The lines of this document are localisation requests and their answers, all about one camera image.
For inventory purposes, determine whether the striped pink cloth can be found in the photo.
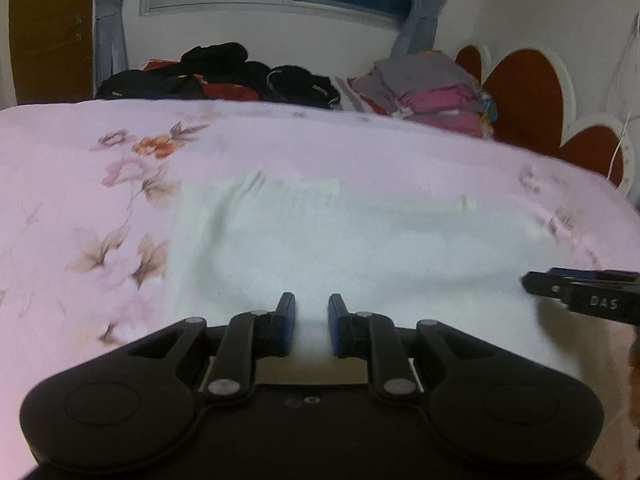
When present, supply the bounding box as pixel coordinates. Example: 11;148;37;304
332;76;397;116

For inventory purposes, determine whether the red cloth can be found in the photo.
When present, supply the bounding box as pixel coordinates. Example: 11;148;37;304
142;59;261;104

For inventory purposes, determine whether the petal-shaped headboard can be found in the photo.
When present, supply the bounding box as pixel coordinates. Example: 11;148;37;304
452;42;637;197

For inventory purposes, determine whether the stack of folded clothes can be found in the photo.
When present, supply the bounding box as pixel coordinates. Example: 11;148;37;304
346;50;499;139

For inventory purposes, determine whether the grey-blue curtain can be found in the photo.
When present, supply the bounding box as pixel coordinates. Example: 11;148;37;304
389;0;454;59
92;0;131;94

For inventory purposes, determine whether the white cable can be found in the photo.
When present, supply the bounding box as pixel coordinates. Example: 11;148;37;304
606;22;640;182

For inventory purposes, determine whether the wooden door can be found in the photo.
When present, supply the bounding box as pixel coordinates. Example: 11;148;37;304
7;0;96;107

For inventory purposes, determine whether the pink floral bedsheet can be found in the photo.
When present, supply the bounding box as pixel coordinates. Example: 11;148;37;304
0;98;640;480

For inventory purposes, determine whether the pile of black clothes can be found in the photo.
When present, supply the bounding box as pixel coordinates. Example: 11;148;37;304
94;42;344;111

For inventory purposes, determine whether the white knit sweater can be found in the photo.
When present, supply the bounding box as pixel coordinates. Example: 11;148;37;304
162;172;626;387

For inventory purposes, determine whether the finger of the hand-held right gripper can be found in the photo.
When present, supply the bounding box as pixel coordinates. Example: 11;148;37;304
546;267;640;284
521;271;574;307

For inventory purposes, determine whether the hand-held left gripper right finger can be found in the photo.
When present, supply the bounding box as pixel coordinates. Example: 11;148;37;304
327;293;496;405

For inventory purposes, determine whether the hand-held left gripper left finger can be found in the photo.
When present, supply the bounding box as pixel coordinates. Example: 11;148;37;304
127;291;297;404

